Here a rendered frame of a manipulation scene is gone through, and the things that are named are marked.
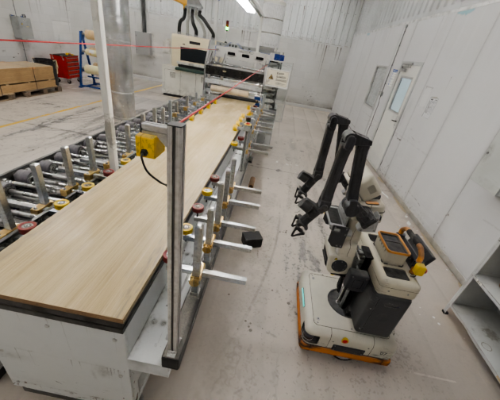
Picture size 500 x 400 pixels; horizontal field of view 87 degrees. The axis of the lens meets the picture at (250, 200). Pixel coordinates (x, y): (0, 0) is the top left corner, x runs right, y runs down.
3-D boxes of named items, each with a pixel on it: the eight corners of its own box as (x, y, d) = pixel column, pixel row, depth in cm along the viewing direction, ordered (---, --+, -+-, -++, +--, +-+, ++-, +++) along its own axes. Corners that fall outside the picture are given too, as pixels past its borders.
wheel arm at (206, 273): (245, 282, 145) (247, 276, 143) (244, 286, 142) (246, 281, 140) (168, 266, 146) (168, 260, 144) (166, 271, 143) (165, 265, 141)
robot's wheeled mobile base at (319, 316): (365, 299, 249) (375, 280, 236) (388, 370, 193) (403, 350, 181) (294, 285, 250) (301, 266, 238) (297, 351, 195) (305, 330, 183)
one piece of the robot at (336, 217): (340, 225, 192) (350, 200, 182) (348, 250, 168) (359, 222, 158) (318, 221, 193) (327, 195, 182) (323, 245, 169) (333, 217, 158)
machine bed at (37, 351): (248, 145, 592) (253, 105, 549) (135, 421, 149) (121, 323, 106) (217, 140, 594) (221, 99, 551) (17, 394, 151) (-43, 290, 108)
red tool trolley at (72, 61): (82, 82, 912) (78, 55, 872) (69, 84, 847) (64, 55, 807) (67, 79, 909) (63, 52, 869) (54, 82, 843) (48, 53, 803)
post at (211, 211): (209, 269, 173) (215, 206, 149) (207, 273, 170) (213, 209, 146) (204, 267, 173) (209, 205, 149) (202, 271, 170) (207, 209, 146)
